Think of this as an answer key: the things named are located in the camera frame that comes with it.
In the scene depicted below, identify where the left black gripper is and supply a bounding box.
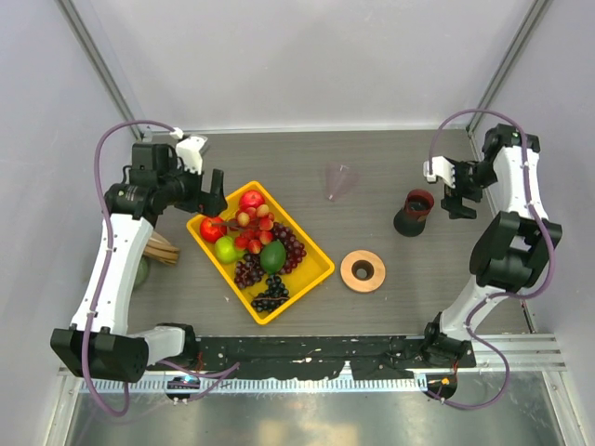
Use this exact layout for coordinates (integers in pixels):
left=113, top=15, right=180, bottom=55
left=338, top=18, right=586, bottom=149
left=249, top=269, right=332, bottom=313
left=159, top=156, right=227, bottom=217

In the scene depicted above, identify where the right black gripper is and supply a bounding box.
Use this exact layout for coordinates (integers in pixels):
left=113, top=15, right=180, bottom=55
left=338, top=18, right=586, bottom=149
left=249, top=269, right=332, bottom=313
left=441, top=159, right=498, bottom=219

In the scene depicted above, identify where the yellow plastic tray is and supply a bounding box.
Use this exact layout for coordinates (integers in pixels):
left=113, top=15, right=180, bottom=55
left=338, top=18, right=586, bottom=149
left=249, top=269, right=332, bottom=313
left=187, top=181, right=335, bottom=325

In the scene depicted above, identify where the dark red glass carafe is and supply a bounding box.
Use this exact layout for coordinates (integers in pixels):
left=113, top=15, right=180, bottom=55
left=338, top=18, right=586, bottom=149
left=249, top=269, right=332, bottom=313
left=393, top=189, right=434, bottom=237

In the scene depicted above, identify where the clear pink cone dripper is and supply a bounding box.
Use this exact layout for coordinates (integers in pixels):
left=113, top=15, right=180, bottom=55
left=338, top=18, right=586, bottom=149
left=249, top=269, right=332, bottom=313
left=324, top=163, right=359, bottom=202

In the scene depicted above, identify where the round wooden ring holder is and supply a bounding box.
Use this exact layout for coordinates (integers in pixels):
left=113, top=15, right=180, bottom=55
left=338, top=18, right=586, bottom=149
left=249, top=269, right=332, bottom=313
left=340, top=250, right=387, bottom=294

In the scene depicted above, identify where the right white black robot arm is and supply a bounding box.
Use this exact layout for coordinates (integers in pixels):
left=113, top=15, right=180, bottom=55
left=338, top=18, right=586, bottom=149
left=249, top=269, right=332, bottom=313
left=419, top=124, right=562, bottom=367

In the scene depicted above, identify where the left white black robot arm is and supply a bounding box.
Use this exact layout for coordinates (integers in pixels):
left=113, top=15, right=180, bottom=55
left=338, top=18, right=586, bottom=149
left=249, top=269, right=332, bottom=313
left=50, top=136, right=227, bottom=383

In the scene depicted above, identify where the red apple left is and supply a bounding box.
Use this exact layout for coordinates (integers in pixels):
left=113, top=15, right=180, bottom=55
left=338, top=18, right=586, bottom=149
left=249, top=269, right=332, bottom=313
left=199, top=216, right=227, bottom=243

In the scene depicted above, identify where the red apple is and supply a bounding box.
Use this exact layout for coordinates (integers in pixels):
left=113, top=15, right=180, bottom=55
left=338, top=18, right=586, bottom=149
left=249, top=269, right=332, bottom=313
left=199, top=216, right=227, bottom=243
left=238, top=190, right=266, bottom=211

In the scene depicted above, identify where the red apple top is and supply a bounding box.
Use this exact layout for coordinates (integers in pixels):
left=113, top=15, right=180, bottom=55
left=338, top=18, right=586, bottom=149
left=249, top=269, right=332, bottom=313
left=238, top=190, right=266, bottom=211

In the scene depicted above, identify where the red cherry bunch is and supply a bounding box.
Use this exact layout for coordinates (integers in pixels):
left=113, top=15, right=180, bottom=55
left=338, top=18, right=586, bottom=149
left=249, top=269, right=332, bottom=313
left=221, top=203, right=275, bottom=254

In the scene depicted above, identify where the green apple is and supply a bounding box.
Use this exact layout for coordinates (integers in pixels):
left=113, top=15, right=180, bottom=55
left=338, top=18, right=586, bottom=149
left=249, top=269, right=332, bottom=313
left=214, top=236, right=245, bottom=265

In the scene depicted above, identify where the dark red grape bunch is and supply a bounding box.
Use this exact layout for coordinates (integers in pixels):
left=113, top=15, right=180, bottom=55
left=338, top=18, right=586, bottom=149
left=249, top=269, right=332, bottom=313
left=233, top=254, right=265, bottom=290

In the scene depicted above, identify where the purple grape bunch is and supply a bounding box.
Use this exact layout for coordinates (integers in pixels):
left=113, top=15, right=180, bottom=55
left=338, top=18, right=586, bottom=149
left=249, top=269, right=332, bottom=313
left=272, top=222, right=307, bottom=275

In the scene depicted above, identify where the green melon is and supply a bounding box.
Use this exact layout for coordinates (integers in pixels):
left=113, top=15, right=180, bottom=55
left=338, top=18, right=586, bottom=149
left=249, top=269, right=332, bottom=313
left=133, top=256, right=151, bottom=290

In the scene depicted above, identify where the dark black grape bunch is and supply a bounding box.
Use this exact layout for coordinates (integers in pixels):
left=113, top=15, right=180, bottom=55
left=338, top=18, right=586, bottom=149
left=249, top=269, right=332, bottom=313
left=251, top=275, right=290, bottom=313

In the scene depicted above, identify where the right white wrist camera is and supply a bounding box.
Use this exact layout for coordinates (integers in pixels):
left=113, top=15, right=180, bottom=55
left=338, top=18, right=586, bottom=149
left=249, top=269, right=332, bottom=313
left=422, top=156, right=456, bottom=188

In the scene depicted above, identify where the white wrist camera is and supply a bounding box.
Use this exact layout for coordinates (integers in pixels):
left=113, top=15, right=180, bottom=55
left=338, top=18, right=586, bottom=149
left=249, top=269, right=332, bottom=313
left=422, top=156, right=456, bottom=188
left=169, top=127, right=208, bottom=175

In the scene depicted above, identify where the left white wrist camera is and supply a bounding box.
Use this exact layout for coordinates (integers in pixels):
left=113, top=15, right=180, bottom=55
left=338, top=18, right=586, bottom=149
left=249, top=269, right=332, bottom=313
left=169, top=127, right=208, bottom=175

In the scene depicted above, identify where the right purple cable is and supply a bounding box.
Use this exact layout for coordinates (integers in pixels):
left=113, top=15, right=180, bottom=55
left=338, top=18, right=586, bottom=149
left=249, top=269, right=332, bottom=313
left=425, top=108, right=559, bottom=411

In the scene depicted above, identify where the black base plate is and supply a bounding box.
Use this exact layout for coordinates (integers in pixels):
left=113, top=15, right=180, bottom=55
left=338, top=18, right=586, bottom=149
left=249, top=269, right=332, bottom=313
left=168, top=334, right=476, bottom=381

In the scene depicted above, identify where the aluminium front rail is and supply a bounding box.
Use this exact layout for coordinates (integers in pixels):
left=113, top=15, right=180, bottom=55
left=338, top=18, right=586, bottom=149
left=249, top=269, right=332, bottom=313
left=58, top=332, right=569, bottom=396

